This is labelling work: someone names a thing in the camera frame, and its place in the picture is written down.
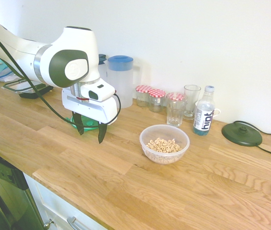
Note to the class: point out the white mug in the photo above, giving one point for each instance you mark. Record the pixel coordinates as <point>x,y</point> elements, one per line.
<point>218,110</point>

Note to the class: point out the zip plastic bag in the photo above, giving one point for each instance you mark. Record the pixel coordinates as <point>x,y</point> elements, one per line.
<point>6,75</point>

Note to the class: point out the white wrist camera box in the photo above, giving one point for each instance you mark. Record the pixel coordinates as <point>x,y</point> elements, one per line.
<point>97,92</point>

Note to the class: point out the clear pitcher with blue lid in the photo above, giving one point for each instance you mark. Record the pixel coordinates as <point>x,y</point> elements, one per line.
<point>120,88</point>

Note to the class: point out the dark kettle base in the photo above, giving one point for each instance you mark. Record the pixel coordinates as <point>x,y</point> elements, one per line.
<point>242,137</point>

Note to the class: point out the ribbed drinking glass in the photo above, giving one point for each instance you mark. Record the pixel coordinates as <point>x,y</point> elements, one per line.
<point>175,115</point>

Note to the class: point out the silver cabinet knob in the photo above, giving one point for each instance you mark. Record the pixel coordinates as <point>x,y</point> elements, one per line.
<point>47,224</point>

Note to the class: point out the stainless steel dishwasher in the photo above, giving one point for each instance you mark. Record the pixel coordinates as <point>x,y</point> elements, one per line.
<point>11,191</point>

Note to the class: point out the green round container lid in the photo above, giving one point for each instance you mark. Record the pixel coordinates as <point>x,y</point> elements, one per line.
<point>88,124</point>

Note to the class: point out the clear jug with dark lid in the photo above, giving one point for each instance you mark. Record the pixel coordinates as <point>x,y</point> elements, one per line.
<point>102,69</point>

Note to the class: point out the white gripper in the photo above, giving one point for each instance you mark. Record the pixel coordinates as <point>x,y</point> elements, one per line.
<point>97,109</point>

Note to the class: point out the black container with clear lid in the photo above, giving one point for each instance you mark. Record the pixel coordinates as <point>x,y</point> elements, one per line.
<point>30,94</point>

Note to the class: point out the white kitchen cabinet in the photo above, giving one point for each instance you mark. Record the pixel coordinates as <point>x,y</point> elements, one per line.
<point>54,203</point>

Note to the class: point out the clear plastic food bowl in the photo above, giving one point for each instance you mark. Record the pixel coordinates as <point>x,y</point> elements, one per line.
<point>164,155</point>

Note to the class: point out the cereal rings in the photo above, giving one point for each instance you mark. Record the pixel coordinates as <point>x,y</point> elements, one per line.
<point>163,145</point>

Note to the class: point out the glass jar red checkered lid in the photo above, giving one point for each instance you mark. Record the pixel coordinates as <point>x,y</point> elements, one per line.
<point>143,89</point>
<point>156,94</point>
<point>176,96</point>

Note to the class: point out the tall smooth drinking glass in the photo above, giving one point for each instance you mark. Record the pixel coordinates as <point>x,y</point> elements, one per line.
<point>191,105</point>

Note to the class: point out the hint water bottle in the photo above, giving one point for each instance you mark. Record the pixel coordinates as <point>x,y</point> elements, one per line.
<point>203,119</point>

